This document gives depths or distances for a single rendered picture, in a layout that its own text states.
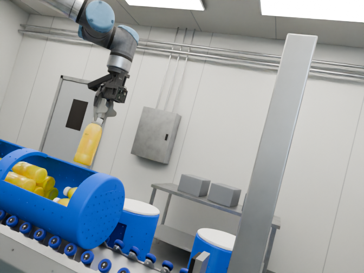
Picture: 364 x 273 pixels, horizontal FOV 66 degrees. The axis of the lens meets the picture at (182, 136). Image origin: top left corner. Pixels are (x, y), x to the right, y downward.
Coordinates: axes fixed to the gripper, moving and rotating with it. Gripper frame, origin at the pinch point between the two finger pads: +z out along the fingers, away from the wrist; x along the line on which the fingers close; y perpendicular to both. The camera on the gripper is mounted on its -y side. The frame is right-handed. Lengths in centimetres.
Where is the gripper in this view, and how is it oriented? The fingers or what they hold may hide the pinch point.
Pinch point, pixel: (98, 118)
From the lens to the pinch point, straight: 114.1
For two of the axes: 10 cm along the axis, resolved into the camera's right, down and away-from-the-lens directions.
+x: 3.3, 1.6, 9.3
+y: 9.1, 2.3, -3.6
